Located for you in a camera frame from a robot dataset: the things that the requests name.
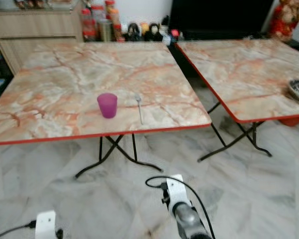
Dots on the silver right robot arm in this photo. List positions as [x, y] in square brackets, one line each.
[189, 221]

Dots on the silver metal fork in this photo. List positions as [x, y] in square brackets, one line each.
[139, 109]

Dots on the purple plastic cup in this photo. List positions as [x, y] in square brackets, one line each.
[107, 107]

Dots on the marble pattern folding table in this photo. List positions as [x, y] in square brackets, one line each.
[60, 79]
[244, 69]

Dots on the red plastic stool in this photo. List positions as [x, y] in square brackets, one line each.
[295, 121]

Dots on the small red capped bottle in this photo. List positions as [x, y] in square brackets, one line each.
[174, 37]

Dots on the black doll figurine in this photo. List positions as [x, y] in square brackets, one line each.
[133, 33]
[155, 33]

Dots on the steel tumbler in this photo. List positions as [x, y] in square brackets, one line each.
[105, 31]

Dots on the red lidded clear jar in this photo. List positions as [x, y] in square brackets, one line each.
[87, 27]

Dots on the black television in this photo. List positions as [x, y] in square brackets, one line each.
[219, 17]

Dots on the light wooden cabinet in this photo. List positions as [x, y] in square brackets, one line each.
[35, 32]

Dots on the red and gold figurine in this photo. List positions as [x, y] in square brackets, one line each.
[285, 20]

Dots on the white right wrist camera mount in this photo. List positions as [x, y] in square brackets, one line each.
[178, 191]

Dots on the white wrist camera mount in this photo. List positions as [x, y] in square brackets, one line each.
[45, 226]
[178, 191]

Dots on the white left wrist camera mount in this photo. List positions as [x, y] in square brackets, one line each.
[45, 226]

